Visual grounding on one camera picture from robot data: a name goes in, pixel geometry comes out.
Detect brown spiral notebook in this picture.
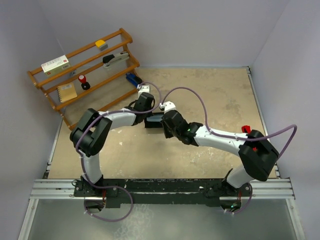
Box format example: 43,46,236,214
57,82,78,103

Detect red black stamp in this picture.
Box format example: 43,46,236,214
78,75,91,91

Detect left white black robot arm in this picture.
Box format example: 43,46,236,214
69,92,155,196

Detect blue black stapler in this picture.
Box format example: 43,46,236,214
125,72,143,88

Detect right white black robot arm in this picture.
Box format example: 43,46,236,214
161,110,279,196

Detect white staples box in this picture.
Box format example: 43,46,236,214
41,55,71,77

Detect light blue cleaning cloth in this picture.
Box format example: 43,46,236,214
146,116,162,123

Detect red sunglasses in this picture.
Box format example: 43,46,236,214
241,125,257,152

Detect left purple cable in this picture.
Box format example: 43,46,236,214
74,82,163,222

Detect purple cable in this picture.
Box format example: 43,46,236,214
74,82,163,222
159,86,298,216

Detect black silver stapler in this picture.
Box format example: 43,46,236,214
102,51,130,69

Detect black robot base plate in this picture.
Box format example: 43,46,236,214
72,178,253,210

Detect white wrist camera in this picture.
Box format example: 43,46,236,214
159,101,176,113
137,84,150,95

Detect black glasses case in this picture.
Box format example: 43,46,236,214
144,112,164,129

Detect wooden three-tier shelf rack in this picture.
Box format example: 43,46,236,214
27,28,140,130

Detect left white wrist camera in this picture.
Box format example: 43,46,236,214
137,84,150,95

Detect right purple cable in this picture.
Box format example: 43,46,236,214
159,86,298,216

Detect yellow grey eraser block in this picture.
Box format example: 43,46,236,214
95,39,108,51

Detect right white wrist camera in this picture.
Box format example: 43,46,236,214
159,101,176,113

